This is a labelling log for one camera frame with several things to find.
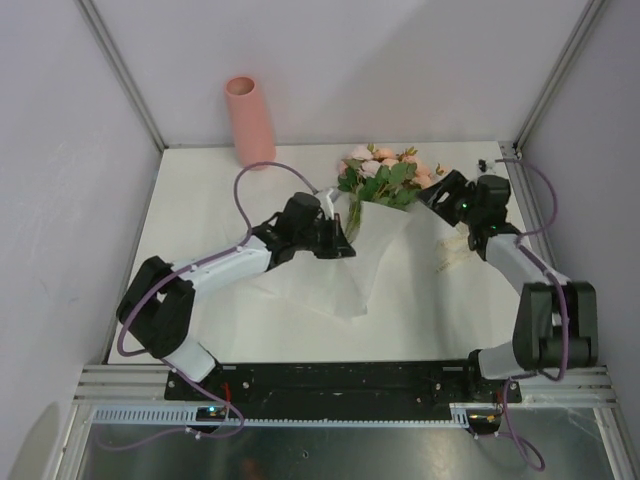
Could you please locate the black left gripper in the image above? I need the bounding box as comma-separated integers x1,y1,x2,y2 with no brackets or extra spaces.
294,214,355,260

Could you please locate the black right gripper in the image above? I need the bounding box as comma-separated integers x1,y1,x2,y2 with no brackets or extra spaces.
414,170,481,228

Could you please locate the cream printed ribbon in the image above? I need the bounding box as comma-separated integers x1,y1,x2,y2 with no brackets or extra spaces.
435,235,475,274

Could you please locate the pink flower bouquet white wrap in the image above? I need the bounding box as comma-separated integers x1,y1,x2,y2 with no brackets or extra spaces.
337,144,448,241

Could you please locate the white wrapping paper sheet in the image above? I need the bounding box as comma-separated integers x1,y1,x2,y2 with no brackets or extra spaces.
246,203,469,320

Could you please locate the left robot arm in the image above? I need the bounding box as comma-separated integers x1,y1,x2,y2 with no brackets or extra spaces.
116,188,356,400

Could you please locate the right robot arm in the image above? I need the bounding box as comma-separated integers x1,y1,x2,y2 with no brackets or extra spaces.
417,170,599,401

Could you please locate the pink cylindrical vase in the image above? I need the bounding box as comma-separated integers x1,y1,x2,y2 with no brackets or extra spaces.
224,76,276,167

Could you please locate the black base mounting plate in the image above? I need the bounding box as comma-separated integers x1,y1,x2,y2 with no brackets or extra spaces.
164,360,522,418

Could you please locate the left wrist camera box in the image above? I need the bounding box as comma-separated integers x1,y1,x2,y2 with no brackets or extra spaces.
314,187,342,219

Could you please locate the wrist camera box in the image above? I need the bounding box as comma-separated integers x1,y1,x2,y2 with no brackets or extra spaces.
314,187,342,219
477,159,496,176

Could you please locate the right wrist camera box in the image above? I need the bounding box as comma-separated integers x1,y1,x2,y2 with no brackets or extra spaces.
477,159,496,176

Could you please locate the right aluminium frame post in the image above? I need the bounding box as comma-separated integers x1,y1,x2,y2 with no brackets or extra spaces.
512,0,609,152

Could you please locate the aluminium frame post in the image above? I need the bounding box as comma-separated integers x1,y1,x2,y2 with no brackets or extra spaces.
512,0,609,152
74,0,167,153

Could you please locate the white slotted cable duct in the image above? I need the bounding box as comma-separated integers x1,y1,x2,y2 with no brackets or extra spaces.
91,404,502,428

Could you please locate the aluminium front rail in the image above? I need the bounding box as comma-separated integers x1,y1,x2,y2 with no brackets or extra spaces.
74,364,619,408

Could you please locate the left aluminium frame post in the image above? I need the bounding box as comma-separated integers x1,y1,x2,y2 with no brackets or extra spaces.
74,0,167,153

